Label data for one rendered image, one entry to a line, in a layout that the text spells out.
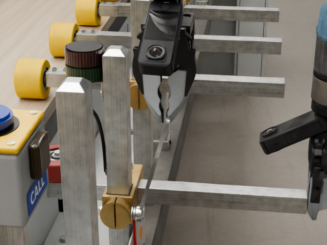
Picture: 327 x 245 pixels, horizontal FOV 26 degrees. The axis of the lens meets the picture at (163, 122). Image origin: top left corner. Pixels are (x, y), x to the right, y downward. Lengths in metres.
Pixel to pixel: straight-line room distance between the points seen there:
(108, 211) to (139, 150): 0.28
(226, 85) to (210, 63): 2.53
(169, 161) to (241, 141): 1.71
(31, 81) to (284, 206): 0.55
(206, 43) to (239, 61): 2.15
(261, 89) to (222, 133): 2.01
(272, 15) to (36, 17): 0.64
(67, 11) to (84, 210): 1.23
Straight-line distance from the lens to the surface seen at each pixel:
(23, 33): 1.86
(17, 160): 0.53
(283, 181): 2.99
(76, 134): 0.82
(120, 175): 1.13
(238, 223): 2.69
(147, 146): 1.38
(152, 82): 1.02
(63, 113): 0.82
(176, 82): 1.02
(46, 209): 1.49
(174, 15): 0.96
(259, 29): 3.69
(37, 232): 1.44
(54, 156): 1.20
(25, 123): 0.56
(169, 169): 1.57
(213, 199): 1.18
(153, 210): 1.43
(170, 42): 0.93
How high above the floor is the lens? 1.45
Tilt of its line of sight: 25 degrees down
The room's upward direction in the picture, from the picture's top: straight up
